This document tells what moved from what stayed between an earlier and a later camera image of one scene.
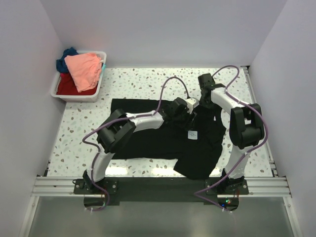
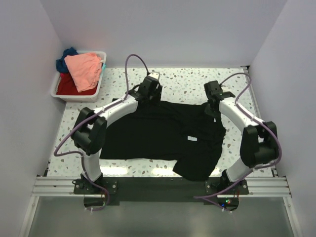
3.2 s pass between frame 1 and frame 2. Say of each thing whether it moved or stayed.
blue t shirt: stayed
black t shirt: stayed
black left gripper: moved
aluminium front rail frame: stayed
